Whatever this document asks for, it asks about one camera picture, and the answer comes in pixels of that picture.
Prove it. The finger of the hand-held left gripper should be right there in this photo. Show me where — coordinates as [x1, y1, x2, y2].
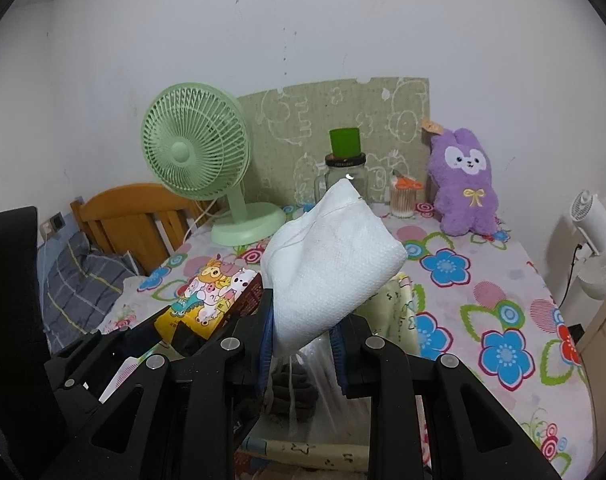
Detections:
[113, 326, 157, 357]
[174, 320, 220, 359]

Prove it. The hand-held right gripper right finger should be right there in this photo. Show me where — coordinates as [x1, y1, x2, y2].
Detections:
[330, 312, 561, 480]

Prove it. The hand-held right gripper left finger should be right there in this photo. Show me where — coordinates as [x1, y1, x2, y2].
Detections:
[40, 287, 276, 480]

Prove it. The cartoon print tissue pack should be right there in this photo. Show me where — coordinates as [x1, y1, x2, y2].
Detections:
[154, 256, 265, 345]

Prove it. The grey sock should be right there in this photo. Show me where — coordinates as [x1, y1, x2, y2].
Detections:
[270, 359, 320, 417]

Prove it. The yellow printed fabric storage box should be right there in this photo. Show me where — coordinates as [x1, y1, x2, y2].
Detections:
[233, 272, 425, 473]

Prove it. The white towel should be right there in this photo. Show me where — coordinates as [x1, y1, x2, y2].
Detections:
[260, 179, 408, 356]

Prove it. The grey plaid pillow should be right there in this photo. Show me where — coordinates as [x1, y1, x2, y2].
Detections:
[39, 239, 140, 356]

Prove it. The wooden bed headboard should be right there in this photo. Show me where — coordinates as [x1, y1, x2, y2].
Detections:
[70, 183, 225, 277]

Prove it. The floral tablecloth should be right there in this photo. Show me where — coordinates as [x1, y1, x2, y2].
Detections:
[97, 200, 596, 480]

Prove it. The cotton swab jar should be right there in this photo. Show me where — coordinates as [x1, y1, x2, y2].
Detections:
[389, 170, 425, 219]

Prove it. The green desk fan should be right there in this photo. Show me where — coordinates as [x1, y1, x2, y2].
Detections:
[141, 83, 286, 246]

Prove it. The purple plush bunny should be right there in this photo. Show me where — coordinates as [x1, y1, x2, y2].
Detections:
[422, 119, 500, 237]

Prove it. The glass jar with green lid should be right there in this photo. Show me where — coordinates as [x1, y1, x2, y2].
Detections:
[314, 128, 369, 206]

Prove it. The green printed board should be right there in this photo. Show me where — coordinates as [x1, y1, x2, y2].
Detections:
[235, 76, 430, 206]

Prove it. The white standing fan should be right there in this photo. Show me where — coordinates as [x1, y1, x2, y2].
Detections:
[569, 190, 606, 302]

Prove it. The white fan cable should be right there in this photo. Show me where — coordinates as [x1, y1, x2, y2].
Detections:
[184, 200, 225, 242]

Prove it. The wall socket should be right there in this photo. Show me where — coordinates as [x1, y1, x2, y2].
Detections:
[39, 211, 66, 242]

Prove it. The black fan cable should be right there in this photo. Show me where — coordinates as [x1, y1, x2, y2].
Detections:
[558, 241, 585, 307]

